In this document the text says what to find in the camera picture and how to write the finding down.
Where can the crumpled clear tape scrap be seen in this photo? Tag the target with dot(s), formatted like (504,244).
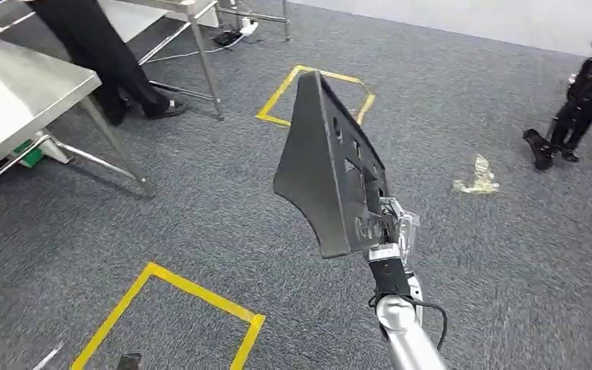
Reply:
(480,178)

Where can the stainless steel table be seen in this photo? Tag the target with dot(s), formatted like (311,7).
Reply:
(15,92)
(199,41)

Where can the black plastic plate bracket panel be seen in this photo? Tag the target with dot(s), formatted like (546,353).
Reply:
(321,168)

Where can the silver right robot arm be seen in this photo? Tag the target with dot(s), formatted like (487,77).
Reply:
(408,332)

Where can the standing person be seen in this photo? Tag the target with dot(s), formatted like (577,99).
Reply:
(97,51)

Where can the white cabinet panel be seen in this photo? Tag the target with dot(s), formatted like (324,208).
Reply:
(137,15)

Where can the black power adapter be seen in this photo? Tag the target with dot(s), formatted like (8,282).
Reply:
(227,37)

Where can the green box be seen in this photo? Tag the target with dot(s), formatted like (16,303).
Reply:
(30,156)

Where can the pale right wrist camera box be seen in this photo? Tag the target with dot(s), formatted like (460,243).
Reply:
(388,265)

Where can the white power strip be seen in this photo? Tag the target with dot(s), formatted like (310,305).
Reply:
(249,26)

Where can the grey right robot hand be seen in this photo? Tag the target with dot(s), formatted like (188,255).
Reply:
(403,230)

